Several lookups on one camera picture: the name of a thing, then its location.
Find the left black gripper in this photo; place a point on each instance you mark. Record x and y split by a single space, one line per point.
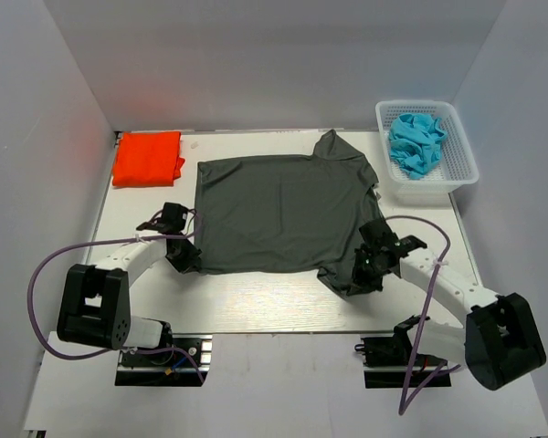
191 262

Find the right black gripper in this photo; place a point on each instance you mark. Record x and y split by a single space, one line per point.
362 284

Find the dark grey t-shirt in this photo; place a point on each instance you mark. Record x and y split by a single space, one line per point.
287 213

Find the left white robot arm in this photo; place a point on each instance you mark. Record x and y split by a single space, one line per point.
96 306

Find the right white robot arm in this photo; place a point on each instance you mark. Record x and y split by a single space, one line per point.
496 338

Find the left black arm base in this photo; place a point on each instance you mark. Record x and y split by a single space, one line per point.
172 369

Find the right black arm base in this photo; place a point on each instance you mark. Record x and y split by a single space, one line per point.
385 359

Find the folded orange t-shirt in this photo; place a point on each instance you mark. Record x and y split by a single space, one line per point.
147 159

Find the white plastic basket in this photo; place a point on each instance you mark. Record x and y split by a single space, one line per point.
456 169

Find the crumpled light blue t-shirt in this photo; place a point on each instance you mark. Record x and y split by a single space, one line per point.
415 143

